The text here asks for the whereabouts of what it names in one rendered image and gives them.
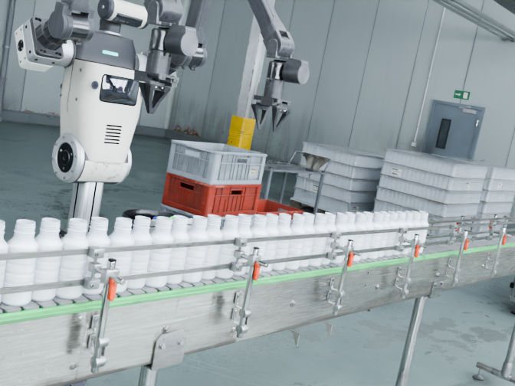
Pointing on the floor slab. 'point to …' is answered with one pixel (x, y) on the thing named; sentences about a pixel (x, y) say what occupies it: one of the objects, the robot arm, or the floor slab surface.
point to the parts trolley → (291, 172)
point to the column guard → (241, 132)
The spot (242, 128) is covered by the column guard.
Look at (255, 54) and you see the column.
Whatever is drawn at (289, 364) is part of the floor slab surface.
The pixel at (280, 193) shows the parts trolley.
